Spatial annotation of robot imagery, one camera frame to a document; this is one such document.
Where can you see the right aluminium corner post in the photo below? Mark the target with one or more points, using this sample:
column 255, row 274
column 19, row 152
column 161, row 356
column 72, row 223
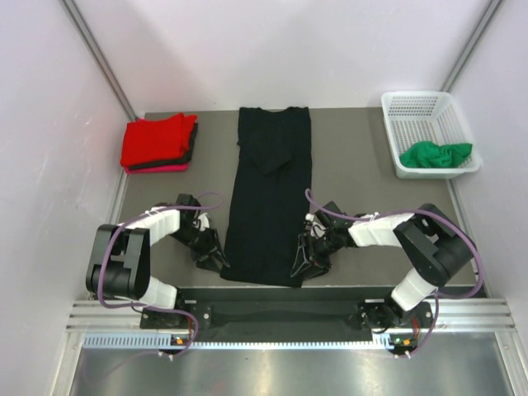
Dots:
column 485, row 20

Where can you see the aluminium corner post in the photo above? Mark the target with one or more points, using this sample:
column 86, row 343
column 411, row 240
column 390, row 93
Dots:
column 85, row 33
column 485, row 20

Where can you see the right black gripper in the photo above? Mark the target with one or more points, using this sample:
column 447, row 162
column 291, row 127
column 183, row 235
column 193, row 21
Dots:
column 321, row 264

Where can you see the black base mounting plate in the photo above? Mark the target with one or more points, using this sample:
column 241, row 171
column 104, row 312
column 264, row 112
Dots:
column 298, row 321

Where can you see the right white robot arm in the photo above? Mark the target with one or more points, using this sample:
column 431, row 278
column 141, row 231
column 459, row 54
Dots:
column 435, row 247

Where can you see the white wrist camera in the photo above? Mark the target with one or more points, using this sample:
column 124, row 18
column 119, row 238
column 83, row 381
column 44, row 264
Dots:
column 313, row 227
column 202, row 221

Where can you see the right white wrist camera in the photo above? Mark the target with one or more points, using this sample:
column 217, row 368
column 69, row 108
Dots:
column 313, row 227

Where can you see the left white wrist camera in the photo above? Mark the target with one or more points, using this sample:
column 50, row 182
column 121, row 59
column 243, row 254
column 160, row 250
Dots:
column 202, row 221

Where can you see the white plastic basket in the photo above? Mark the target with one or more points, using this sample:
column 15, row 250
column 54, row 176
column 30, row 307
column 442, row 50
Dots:
column 411, row 117

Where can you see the aluminium front rail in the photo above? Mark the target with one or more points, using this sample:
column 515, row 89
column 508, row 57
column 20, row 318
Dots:
column 471, row 315

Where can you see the slotted grey cable duct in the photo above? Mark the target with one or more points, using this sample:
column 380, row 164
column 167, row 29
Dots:
column 172, row 342

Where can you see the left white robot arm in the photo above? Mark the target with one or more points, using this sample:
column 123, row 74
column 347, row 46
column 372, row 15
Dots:
column 119, row 268

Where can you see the green crumpled t shirt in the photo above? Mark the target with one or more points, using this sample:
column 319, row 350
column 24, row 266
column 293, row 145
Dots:
column 426, row 154

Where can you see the folded red t shirt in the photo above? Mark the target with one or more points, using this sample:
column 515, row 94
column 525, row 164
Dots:
column 146, row 141

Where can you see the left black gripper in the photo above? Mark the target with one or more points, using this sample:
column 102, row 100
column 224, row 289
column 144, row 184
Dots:
column 213, row 242

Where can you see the folded pink t shirt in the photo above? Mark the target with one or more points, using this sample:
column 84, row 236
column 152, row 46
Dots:
column 162, row 169

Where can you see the left aluminium corner post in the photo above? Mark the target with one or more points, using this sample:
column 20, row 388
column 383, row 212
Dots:
column 85, row 33

